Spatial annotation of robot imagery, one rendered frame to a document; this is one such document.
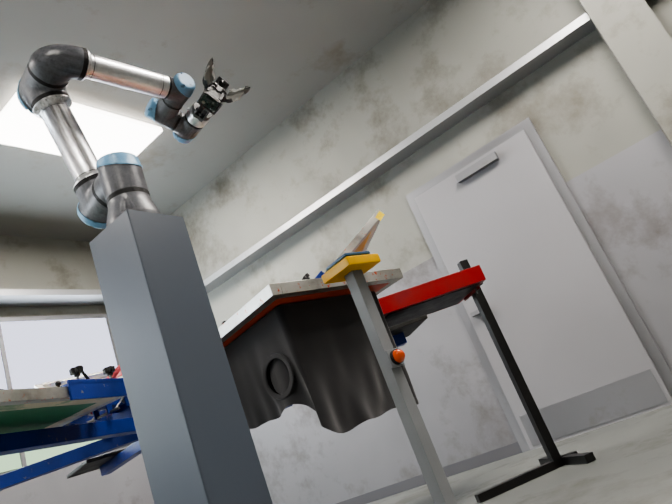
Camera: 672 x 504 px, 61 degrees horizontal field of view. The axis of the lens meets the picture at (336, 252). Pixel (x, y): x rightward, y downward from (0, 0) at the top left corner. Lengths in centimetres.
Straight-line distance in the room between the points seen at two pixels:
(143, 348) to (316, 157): 421
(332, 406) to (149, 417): 60
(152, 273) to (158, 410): 32
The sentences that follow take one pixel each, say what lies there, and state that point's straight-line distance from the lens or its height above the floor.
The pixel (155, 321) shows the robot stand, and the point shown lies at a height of 90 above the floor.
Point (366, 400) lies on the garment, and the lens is 190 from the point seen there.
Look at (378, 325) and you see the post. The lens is 163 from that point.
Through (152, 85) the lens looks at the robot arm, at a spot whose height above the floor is 172.
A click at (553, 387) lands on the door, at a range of 441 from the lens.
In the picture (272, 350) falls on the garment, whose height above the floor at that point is 84.
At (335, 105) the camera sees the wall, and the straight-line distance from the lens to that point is 549.
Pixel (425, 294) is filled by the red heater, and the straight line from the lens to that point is 306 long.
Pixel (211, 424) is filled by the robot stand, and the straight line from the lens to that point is 140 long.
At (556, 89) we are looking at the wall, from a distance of 463.
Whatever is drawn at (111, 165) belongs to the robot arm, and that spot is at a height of 138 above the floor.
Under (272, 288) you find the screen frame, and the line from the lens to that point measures 172.
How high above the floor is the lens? 48
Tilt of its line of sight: 18 degrees up
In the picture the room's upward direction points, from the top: 22 degrees counter-clockwise
